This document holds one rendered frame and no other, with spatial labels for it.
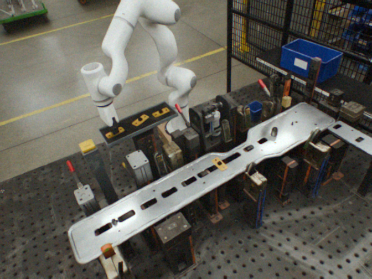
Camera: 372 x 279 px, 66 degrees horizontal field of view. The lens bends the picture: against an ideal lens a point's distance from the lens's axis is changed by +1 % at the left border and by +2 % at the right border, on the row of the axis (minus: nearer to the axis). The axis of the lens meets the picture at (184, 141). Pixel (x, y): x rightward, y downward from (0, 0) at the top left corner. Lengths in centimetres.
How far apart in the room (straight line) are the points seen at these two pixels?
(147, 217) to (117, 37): 73
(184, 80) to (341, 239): 108
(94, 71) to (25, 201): 105
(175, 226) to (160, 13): 88
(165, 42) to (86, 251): 98
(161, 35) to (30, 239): 124
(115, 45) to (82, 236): 76
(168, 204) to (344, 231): 86
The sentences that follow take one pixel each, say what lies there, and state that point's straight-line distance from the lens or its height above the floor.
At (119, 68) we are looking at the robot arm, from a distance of 113.
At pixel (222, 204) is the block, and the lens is 156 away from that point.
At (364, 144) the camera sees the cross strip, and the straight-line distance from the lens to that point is 157.
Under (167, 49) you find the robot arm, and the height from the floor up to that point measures 138.
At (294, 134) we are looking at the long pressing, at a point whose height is 100.
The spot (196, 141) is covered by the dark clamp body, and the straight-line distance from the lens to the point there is 139.
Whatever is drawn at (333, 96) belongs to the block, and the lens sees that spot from 172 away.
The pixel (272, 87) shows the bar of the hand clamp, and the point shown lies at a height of 116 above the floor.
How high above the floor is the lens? 200
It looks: 43 degrees down
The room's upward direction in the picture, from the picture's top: 8 degrees counter-clockwise
